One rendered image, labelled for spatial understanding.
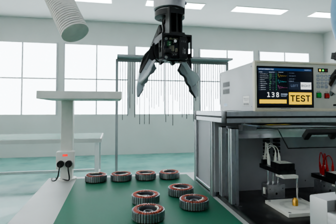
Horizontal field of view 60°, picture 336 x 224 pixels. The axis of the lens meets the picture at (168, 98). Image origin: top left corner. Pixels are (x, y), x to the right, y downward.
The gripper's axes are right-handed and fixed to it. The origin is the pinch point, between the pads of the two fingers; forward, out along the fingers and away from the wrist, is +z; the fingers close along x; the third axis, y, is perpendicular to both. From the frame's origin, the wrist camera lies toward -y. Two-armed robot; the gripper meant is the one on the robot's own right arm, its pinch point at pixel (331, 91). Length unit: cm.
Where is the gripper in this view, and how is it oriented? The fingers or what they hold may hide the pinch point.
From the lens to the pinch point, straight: 131.4
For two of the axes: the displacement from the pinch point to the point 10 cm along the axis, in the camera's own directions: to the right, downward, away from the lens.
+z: -1.3, 7.3, 6.7
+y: 1.3, 6.8, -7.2
